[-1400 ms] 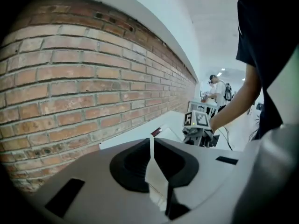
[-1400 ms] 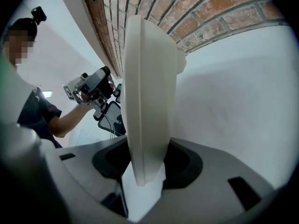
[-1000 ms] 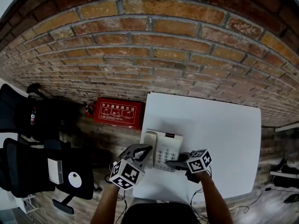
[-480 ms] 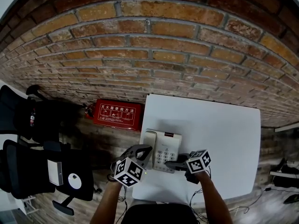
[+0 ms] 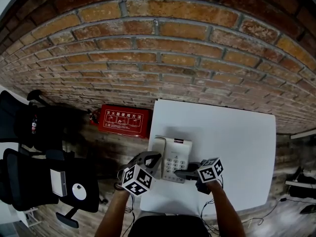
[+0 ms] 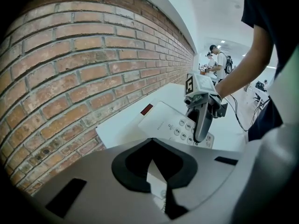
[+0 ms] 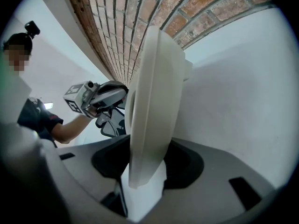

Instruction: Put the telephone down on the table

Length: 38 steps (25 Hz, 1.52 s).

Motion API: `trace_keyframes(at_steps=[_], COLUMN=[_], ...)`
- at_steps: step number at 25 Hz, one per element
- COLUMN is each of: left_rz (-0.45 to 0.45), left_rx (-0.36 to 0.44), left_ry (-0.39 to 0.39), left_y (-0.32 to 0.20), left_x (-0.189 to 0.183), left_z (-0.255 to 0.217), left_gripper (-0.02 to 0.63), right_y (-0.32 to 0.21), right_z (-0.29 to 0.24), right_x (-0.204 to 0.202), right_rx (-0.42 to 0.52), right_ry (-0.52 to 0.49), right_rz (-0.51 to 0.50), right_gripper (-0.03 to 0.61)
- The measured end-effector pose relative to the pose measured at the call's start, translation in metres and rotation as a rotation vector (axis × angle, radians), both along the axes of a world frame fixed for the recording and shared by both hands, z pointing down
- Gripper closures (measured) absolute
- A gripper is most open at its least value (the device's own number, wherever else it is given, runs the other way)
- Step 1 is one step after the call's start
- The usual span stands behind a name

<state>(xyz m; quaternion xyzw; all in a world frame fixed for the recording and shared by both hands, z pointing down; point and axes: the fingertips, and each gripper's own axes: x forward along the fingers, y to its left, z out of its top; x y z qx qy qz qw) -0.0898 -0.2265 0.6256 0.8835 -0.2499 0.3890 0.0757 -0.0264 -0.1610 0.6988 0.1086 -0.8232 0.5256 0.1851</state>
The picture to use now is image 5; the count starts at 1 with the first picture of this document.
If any black floor cable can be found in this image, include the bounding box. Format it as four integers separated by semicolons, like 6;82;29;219
241;198;281;226

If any red fire extinguisher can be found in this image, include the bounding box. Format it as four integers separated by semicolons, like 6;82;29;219
86;109;101;125

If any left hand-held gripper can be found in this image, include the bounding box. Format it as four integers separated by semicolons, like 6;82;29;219
118;151;163;197

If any white round plate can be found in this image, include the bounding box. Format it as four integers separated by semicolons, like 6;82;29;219
72;182;87;200

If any person's right forearm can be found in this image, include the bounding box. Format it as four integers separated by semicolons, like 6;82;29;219
206;180;247;237

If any black bag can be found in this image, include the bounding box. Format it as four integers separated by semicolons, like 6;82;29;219
287;166;316;199

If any small labelled bottle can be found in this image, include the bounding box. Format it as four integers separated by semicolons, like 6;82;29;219
31;114;39;135

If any white side table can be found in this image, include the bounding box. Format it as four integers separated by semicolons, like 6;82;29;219
290;129;316;140

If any thin black cable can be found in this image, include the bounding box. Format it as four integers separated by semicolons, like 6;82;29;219
199;198;216;232
123;194;136;234

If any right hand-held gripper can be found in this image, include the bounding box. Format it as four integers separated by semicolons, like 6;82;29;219
174;157;224;195

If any white flat box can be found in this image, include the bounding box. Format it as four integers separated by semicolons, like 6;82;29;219
50;168;68;198

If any black flat object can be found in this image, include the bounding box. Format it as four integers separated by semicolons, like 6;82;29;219
299;203;316;215

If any person's left forearm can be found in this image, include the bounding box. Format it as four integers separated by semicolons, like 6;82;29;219
95;190;136;237

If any white square table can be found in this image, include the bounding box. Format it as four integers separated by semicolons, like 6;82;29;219
139;98;277;216

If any white desk telephone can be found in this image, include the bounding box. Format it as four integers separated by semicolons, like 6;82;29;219
147;135;193;184

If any red fire extinguisher box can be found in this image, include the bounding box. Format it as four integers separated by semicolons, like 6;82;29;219
97;104;153;138

